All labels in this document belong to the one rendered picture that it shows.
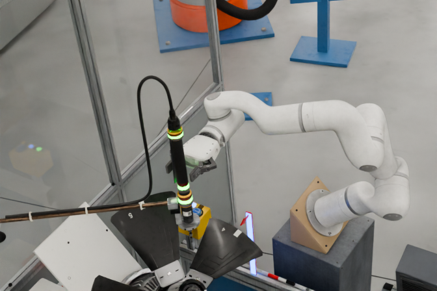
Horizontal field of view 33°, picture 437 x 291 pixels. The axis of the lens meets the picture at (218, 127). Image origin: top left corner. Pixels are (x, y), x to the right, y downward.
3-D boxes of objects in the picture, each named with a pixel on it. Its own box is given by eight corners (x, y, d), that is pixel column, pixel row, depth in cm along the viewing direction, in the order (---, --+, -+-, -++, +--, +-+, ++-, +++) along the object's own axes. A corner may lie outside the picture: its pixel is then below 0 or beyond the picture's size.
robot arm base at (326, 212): (317, 180, 290) (349, 165, 276) (348, 213, 293) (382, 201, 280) (297, 212, 278) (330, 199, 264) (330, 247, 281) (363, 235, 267)
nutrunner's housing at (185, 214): (183, 233, 227) (164, 114, 199) (183, 224, 230) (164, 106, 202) (196, 232, 227) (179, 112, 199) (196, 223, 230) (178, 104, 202)
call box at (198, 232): (166, 230, 293) (162, 210, 286) (179, 214, 299) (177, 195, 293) (199, 243, 285) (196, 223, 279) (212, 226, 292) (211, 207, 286)
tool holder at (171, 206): (171, 232, 224) (167, 209, 218) (171, 216, 229) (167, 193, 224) (200, 229, 224) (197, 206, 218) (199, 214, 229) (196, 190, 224)
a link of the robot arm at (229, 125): (220, 123, 222) (228, 149, 226) (241, 101, 230) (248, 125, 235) (198, 122, 227) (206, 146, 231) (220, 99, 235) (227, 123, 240)
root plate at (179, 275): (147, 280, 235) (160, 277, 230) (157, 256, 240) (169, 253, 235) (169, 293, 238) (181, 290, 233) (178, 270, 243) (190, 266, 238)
